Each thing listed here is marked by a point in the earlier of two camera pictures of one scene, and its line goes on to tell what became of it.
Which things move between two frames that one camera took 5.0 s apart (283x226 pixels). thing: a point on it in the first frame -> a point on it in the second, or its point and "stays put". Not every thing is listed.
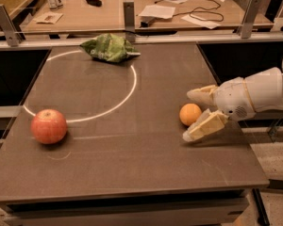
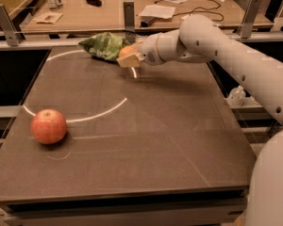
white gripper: [233, 98] -> [148, 51]
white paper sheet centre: [158, 11] stays put
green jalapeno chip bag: [109, 48] stays put
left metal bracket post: [5, 22] stays put
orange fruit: [190, 113] -> [127, 51]
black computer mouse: [93, 1] stays put
